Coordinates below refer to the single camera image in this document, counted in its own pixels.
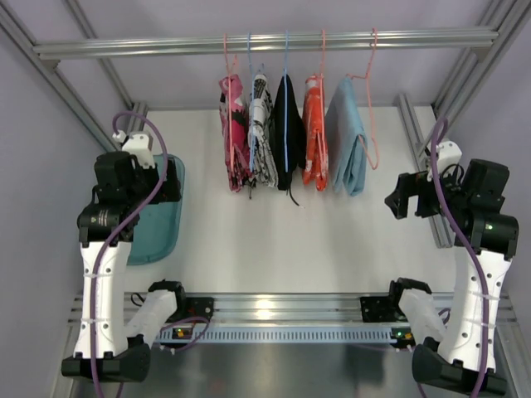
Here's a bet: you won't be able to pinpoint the pink wire hanger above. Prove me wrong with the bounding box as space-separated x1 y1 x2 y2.
348 27 380 170
223 34 237 172

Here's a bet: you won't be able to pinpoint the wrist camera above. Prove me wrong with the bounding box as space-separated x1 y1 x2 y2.
112 130 156 169
431 141 462 177

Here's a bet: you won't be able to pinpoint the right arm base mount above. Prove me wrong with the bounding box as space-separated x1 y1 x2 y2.
359 296 407 323

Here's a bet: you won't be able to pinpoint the aluminium frame post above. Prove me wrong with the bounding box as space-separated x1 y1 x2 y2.
397 0 531 250
1 1 148 151

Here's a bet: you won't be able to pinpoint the light blue trousers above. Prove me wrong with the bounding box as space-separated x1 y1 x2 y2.
324 77 367 197

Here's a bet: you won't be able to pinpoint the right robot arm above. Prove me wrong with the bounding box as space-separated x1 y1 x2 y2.
385 159 519 397

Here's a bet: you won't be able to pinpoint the teal plastic basket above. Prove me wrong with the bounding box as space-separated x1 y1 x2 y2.
127 154 185 266

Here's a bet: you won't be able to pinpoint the pink camouflage trousers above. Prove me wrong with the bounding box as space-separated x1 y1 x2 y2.
219 75 252 192

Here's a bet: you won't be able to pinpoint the orange white trousers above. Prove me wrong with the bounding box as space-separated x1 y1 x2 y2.
302 75 329 192

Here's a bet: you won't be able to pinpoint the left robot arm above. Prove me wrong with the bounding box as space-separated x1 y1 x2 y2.
61 152 186 383

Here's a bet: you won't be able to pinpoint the salmon wire hanger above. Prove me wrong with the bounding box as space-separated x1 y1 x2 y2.
319 29 328 177

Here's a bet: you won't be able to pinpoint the aluminium frame left post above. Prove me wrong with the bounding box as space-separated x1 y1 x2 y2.
1 1 148 151

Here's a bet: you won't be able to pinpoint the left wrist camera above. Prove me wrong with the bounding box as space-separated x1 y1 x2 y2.
112 130 156 169

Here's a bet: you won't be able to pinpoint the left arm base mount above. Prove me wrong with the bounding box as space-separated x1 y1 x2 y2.
167 296 215 323

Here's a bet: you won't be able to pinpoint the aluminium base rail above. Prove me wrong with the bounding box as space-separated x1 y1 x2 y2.
68 291 518 324

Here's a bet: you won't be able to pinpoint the aluminium frame right post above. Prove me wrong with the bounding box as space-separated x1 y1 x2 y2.
397 0 531 250

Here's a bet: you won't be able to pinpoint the blue wire hanger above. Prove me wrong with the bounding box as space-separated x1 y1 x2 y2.
246 32 265 176
283 30 290 173

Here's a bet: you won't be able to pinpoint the black white print trousers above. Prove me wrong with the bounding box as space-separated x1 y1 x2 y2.
248 73 279 187

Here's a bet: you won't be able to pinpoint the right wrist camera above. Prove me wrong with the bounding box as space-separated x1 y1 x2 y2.
431 141 462 177

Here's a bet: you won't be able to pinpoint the aluminium hanging rail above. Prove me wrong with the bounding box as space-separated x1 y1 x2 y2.
33 27 499 61

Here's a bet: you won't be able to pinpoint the slotted cable duct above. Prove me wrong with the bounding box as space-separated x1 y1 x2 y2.
156 325 414 346

